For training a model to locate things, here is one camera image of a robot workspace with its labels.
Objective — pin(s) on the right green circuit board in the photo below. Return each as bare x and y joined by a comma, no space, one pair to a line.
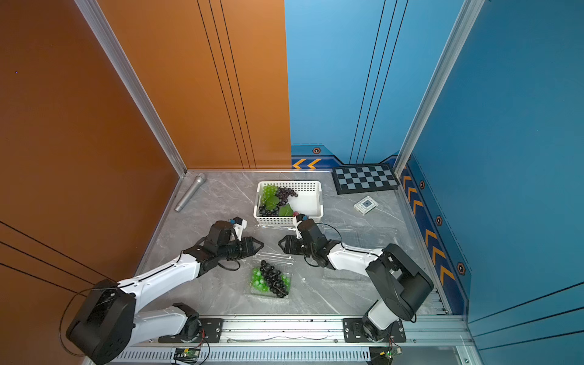
391,352

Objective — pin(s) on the silver microphone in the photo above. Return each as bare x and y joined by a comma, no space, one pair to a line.
195,186

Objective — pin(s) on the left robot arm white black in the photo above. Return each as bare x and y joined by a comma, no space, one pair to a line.
112,316

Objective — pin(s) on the green grape leaf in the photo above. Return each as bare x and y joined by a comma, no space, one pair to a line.
286,211
271,203

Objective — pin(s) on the green circuit board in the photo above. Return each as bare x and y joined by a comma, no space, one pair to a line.
187,356
391,352

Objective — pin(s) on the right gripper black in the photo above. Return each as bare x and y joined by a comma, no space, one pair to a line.
290,244

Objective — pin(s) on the black grey chessboard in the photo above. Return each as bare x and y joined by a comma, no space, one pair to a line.
368,178

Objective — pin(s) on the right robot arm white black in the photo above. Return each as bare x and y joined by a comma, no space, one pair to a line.
402,285

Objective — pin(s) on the dark purple grape bunch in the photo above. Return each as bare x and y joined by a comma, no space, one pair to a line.
284,194

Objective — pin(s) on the white perforated plastic basket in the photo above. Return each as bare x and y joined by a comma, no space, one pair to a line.
308,202

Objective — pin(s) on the small green grape bunch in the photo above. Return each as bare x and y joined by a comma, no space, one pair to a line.
268,191

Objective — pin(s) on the left green circuit board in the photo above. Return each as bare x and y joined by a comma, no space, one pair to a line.
187,356

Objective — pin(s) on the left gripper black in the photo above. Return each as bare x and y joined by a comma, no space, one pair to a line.
250,247

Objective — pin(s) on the aluminium rail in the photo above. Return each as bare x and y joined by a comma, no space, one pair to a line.
332,330

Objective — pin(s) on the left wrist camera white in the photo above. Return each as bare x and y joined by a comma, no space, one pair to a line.
239,226

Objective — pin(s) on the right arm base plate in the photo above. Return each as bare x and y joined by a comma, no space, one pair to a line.
361,330

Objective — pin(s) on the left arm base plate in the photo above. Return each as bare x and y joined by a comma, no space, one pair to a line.
196,332

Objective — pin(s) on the clear clamshell container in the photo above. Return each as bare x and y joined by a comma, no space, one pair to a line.
364,238
280,261

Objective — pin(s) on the small black grape bunch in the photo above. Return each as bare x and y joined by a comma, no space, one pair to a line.
269,211

